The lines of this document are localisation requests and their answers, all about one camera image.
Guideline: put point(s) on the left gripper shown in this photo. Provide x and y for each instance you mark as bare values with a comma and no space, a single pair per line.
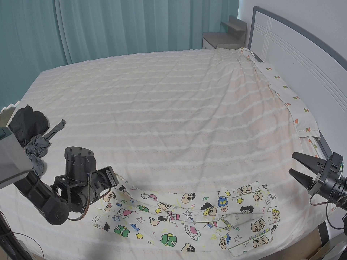
104,185

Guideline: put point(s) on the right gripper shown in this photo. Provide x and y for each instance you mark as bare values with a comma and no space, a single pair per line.
336,185

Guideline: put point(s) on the white printed pyjama top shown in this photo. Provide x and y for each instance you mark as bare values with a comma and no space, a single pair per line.
189,221

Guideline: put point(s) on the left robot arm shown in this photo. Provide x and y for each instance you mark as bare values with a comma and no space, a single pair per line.
48,199

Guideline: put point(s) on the pile of clothes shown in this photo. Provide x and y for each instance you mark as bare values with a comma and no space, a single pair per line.
27,120

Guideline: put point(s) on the white printed pillow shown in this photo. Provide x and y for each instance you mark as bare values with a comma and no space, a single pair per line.
295,107

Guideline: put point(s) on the bed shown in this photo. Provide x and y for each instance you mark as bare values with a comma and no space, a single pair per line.
162,104

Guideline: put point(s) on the grey bedside table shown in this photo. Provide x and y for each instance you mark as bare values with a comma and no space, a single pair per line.
222,38

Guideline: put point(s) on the blue-green curtain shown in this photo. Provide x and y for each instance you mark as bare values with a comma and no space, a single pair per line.
149,18
29,36

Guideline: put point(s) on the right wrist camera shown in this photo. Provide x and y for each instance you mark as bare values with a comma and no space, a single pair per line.
336,161

